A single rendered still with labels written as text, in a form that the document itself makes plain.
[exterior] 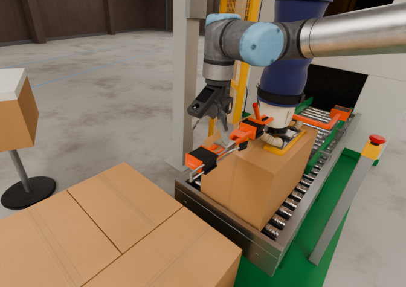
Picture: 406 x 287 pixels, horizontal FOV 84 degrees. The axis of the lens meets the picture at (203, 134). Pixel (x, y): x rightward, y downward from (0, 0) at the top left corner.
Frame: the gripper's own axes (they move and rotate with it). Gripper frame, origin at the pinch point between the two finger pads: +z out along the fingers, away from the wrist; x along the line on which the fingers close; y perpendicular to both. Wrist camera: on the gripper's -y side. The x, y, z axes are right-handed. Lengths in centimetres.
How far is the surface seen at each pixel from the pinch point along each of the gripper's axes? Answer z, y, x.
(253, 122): 6.7, 36.8, 1.9
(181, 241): 62, -1, 9
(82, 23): 54, 459, 1111
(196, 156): 6.1, -3.8, 1.4
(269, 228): 62, 36, -19
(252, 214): 50, 27, -12
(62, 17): 29, 364, 1070
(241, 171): 28.7, 27.6, -1.1
